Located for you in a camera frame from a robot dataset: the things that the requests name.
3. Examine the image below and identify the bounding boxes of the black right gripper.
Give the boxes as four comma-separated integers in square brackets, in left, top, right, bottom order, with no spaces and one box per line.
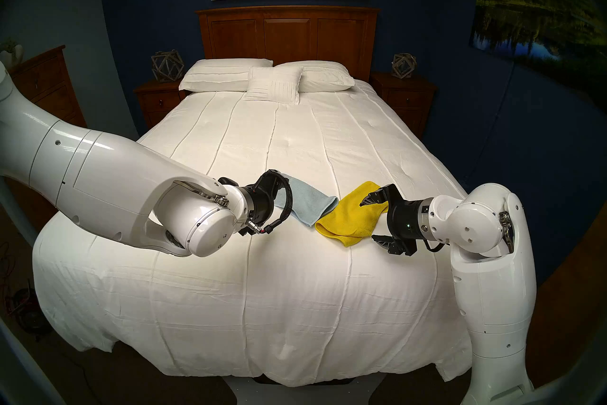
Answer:
[359,184,424,256]

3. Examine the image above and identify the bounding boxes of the forest lake poster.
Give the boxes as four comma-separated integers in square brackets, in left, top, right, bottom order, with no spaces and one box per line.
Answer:
[469,0,607,91]

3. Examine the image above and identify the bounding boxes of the tangled floor cables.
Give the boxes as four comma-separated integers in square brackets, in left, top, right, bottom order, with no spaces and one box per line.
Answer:
[0,243,48,333]

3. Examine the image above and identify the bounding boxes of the brown wooden headboard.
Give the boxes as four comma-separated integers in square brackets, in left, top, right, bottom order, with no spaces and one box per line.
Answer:
[196,5,381,83]

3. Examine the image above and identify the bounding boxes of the brown wooden dresser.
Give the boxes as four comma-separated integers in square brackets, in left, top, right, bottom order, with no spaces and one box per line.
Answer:
[7,45,88,229]

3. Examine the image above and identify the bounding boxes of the brown wooden nightstand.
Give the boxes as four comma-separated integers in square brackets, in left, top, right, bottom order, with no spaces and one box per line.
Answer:
[133,79,188,130]
[370,71,438,140]

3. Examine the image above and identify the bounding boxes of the large white pillow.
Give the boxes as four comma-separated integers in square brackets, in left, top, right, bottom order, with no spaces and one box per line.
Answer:
[179,59,274,93]
[275,60,355,93]

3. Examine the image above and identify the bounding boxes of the yellow hand towel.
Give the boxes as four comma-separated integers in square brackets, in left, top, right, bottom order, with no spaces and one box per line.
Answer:
[315,181,389,248]

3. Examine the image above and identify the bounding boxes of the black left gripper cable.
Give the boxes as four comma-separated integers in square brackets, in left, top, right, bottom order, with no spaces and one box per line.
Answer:
[247,169,293,236]

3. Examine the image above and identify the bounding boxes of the grey geometric frame ornament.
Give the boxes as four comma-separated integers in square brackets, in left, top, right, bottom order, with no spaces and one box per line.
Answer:
[151,50,185,83]
[392,53,418,79]

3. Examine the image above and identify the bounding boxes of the white bed comforter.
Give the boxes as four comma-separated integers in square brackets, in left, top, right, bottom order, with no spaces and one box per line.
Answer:
[32,78,475,388]

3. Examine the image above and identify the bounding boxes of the light blue hand towel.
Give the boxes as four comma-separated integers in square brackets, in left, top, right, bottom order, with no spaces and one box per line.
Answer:
[276,174,339,228]

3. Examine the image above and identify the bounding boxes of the small pleated white pillow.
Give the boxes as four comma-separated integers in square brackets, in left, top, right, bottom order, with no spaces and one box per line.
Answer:
[244,66,304,106]

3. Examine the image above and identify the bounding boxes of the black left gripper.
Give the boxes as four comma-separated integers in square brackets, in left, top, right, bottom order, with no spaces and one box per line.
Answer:
[242,170,285,229]

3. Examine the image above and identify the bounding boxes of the white plant pot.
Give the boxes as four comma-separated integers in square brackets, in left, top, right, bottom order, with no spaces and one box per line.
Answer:
[0,39,24,68]

